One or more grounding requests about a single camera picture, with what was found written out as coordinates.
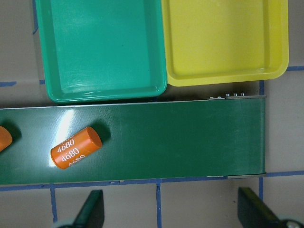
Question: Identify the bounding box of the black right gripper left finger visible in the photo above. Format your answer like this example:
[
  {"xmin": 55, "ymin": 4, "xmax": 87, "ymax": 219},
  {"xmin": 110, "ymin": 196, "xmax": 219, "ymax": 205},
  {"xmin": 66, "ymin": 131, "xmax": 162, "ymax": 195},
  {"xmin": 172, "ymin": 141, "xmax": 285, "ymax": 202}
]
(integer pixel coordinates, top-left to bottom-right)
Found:
[{"xmin": 72, "ymin": 190, "xmax": 105, "ymax": 228}]

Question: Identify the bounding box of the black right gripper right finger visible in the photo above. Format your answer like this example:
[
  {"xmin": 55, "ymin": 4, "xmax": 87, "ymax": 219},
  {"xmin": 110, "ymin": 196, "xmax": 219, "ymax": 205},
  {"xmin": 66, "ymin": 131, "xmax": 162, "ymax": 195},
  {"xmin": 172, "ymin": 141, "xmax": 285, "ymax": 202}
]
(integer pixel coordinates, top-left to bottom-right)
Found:
[{"xmin": 237, "ymin": 187, "xmax": 304, "ymax": 228}]

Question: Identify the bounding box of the orange cylinder with white text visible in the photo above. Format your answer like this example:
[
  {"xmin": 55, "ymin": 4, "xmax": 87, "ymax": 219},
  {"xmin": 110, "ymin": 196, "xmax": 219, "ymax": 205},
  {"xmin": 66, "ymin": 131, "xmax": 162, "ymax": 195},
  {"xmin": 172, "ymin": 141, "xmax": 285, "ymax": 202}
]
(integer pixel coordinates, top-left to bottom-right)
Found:
[{"xmin": 50, "ymin": 127, "xmax": 102, "ymax": 170}]

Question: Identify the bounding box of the plain orange cylinder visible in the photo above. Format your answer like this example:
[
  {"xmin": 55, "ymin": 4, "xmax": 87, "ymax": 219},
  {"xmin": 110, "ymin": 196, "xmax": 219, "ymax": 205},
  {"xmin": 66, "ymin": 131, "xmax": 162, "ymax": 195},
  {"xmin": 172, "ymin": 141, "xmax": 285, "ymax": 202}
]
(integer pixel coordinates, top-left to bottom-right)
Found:
[{"xmin": 0, "ymin": 126, "xmax": 13, "ymax": 151}]

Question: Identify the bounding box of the green conveyor belt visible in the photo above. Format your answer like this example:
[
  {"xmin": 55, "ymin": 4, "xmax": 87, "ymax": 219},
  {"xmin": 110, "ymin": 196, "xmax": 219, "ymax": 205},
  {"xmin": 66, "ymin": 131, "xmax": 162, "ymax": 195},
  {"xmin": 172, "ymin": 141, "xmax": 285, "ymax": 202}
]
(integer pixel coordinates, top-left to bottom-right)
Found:
[{"xmin": 0, "ymin": 96, "xmax": 266, "ymax": 185}]

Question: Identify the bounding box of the green plastic tray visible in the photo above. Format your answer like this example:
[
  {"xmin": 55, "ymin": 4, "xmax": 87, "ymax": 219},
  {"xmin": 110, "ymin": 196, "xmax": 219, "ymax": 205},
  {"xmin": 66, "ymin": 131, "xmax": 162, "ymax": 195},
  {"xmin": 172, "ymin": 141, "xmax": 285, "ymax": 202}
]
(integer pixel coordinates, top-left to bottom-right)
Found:
[{"xmin": 36, "ymin": 0, "xmax": 167, "ymax": 104}]

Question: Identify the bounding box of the yellow plastic tray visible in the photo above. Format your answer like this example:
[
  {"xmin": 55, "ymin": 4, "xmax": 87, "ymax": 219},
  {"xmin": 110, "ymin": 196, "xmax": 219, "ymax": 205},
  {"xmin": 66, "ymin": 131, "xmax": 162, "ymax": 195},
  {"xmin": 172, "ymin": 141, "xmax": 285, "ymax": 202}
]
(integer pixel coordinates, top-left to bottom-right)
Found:
[{"xmin": 161, "ymin": 0, "xmax": 289, "ymax": 86}]

